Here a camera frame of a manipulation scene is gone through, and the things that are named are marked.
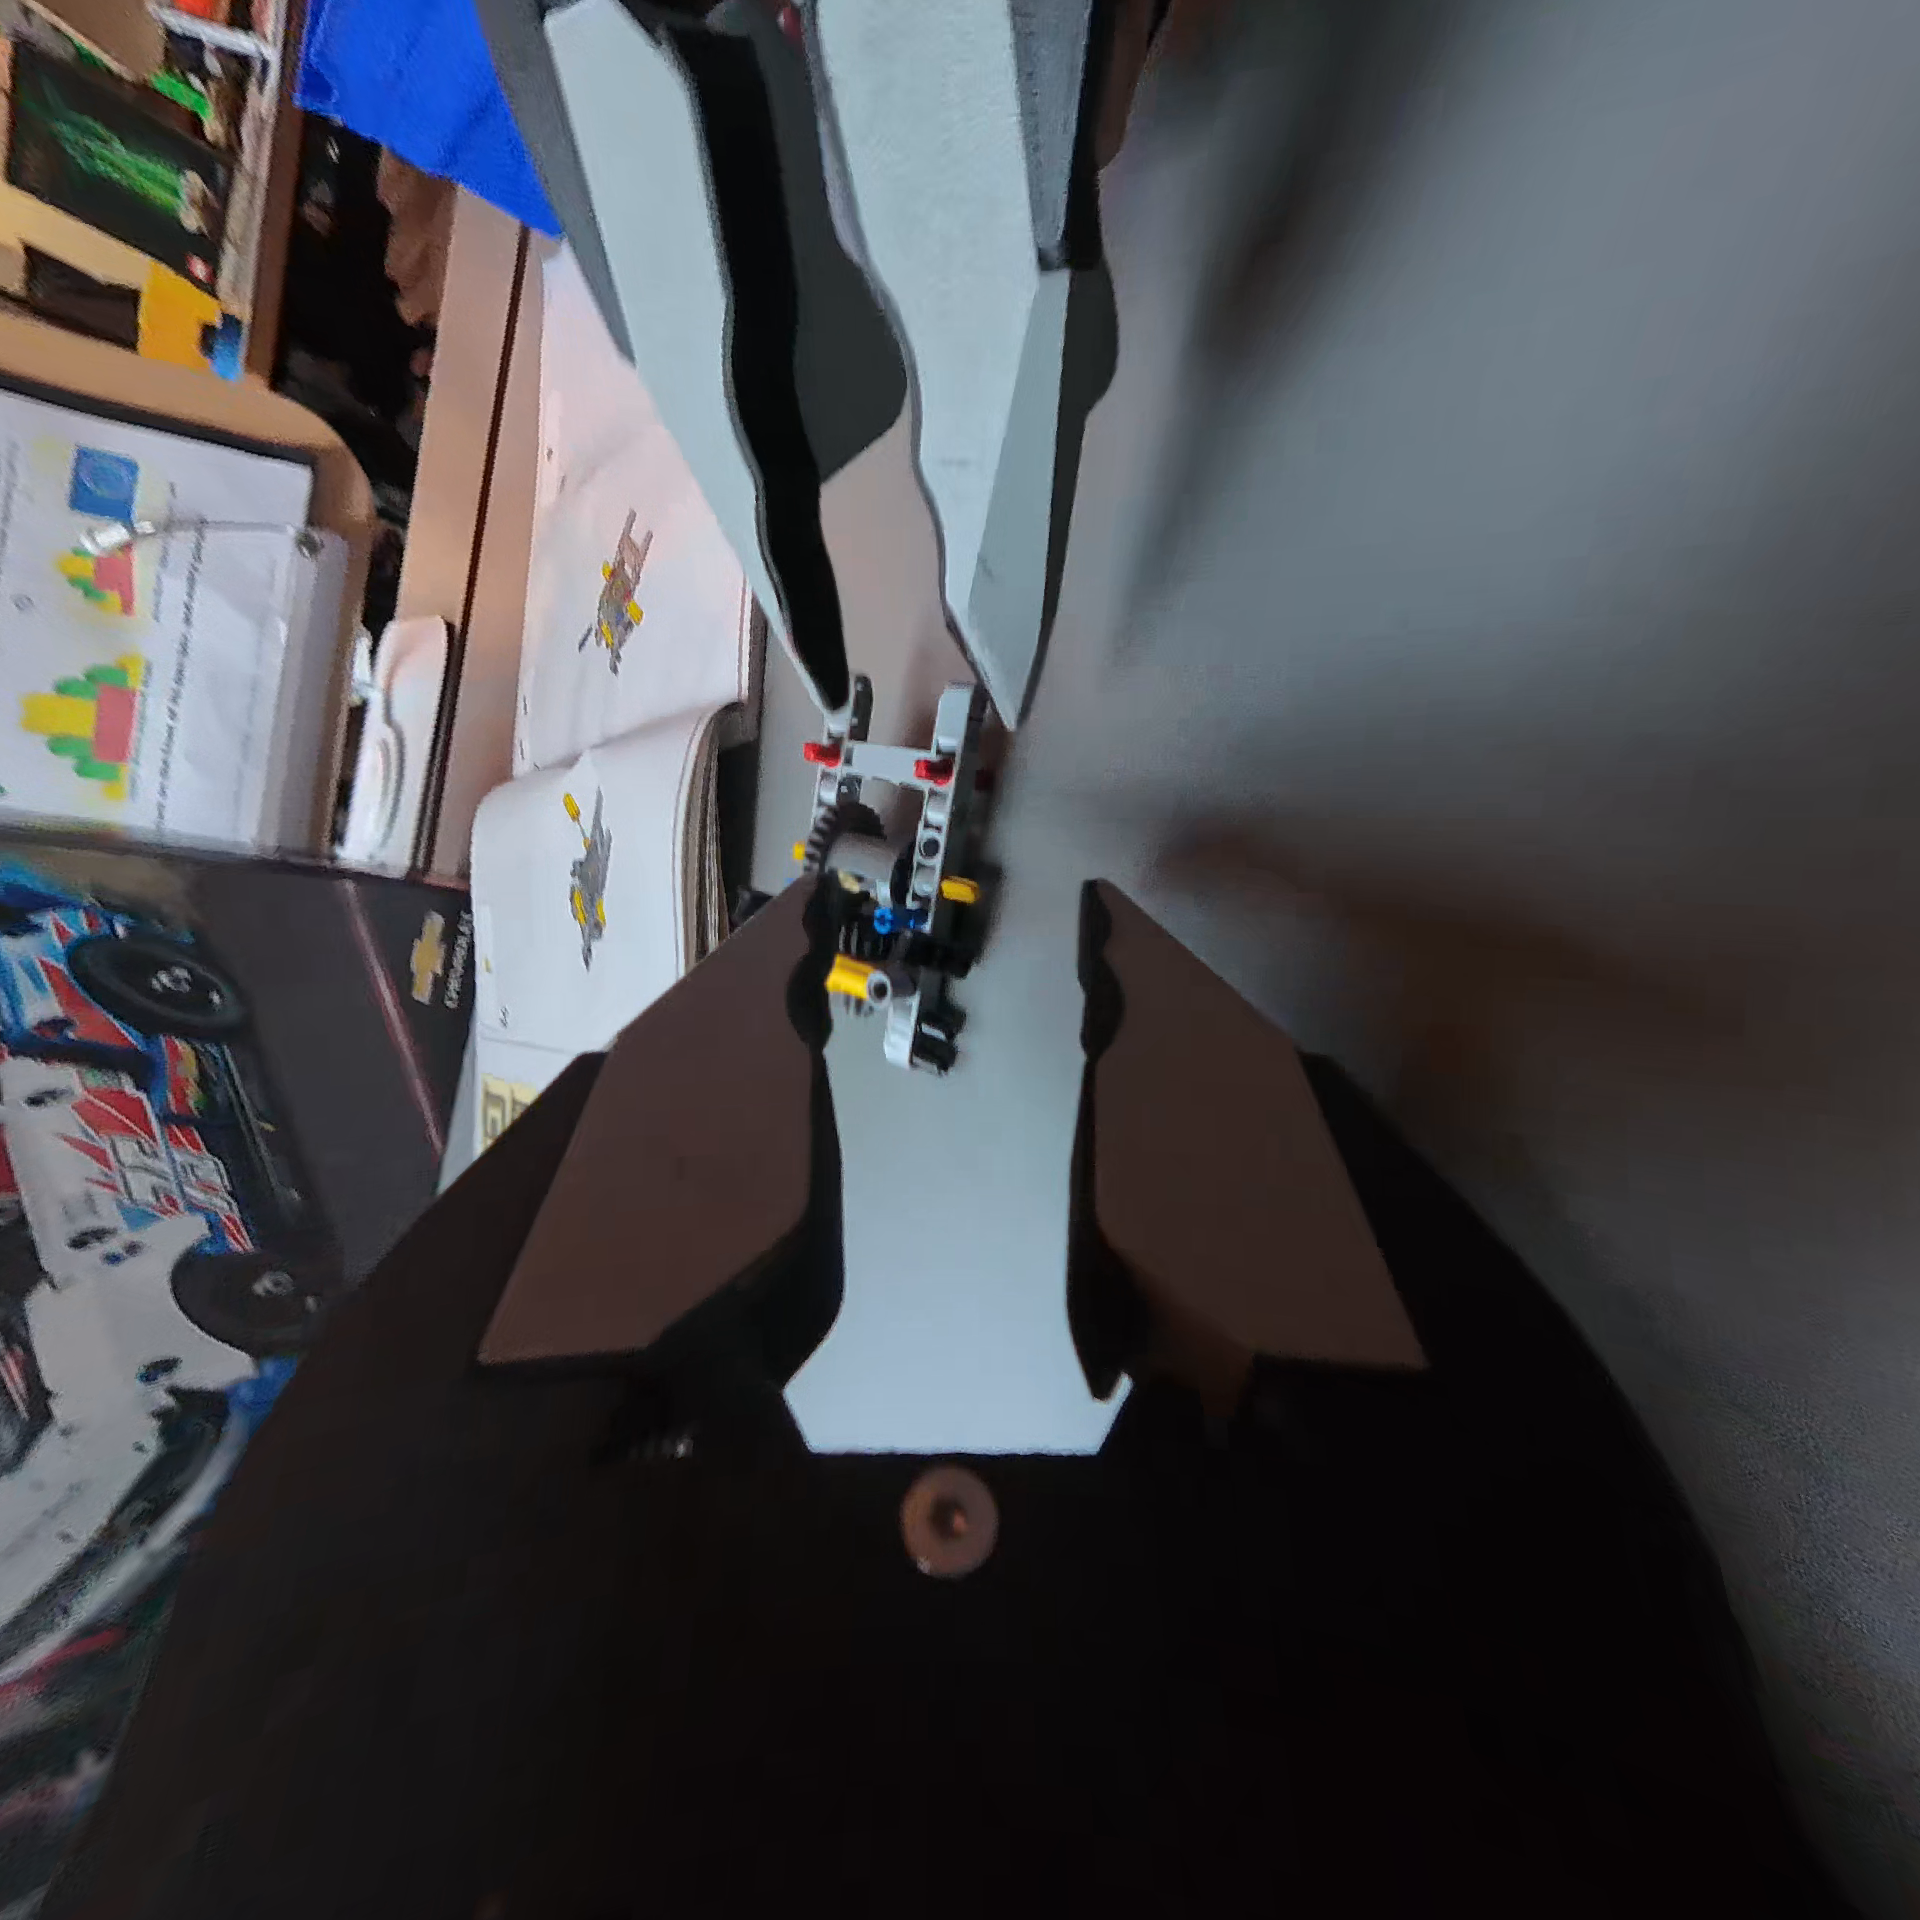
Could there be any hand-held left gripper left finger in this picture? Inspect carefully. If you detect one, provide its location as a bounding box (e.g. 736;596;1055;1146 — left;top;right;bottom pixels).
479;883;846;1390

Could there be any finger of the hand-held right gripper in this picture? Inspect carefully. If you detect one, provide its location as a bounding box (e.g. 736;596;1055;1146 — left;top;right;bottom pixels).
541;0;855;717
807;0;1125;732

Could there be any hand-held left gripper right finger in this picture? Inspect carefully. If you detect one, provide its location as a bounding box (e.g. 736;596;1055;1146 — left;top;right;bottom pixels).
1069;878;1431;1404

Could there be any grey yellow lego assembly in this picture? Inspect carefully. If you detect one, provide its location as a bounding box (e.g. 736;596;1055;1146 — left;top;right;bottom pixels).
792;675;1005;1078

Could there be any open lego instruction booklet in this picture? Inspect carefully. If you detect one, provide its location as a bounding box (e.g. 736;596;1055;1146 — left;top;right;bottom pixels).
442;239;768;1203

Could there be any lego set car box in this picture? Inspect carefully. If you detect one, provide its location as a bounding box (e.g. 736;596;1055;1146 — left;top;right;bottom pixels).
0;838;486;1695

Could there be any printed lego info poster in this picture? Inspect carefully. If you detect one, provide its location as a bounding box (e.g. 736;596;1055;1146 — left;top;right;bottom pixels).
0;386;351;849

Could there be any person's right hand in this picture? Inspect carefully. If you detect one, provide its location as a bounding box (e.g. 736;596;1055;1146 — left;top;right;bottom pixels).
1114;0;1209;170

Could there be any brown side table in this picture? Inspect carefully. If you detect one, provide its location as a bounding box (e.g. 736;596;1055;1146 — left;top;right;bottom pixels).
402;195;544;887

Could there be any blue plastic bin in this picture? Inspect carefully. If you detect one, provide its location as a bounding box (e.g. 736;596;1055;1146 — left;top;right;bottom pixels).
293;0;566;243

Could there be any black green neon sign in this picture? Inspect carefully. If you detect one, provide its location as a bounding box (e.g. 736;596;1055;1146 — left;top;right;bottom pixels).
0;37;243;287

